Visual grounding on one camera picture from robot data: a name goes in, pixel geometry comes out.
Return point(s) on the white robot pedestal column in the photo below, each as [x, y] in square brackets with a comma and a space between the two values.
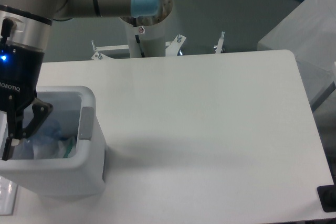
[151, 28]

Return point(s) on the white covered side table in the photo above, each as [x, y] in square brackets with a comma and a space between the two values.
[309, 33]

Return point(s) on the clear plastic water bottle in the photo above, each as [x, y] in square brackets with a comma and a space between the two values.
[45, 144]

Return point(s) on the white plastic trash can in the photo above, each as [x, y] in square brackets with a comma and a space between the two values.
[74, 107]

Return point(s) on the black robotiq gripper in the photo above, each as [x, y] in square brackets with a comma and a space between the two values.
[20, 69]

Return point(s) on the clear plastic wrapper with green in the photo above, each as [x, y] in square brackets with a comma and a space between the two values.
[66, 147]

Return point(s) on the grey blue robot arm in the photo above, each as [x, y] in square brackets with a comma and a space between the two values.
[25, 28]

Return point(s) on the white pedestal base bracket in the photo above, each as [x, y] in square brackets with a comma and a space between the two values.
[138, 48]

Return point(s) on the black device at table edge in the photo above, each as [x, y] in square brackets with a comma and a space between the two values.
[327, 197]

